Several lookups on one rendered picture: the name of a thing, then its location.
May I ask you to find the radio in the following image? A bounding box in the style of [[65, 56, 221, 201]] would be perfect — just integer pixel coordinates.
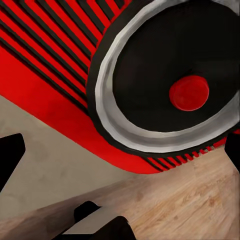
[[0, 0, 240, 175]]

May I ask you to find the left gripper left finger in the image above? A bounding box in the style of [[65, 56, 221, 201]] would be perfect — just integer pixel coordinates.
[[0, 133, 26, 192]]

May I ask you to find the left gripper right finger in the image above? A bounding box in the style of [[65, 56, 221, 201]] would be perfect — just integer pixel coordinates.
[[224, 132, 240, 172]]

